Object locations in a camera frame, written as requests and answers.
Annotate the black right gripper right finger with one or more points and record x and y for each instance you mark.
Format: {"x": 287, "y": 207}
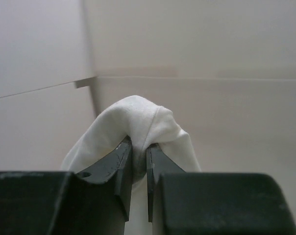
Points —
{"x": 190, "y": 203}

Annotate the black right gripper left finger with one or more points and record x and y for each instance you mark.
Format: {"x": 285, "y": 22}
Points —
{"x": 94, "y": 201}

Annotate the white t shirt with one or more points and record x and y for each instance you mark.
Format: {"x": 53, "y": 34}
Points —
{"x": 145, "y": 123}

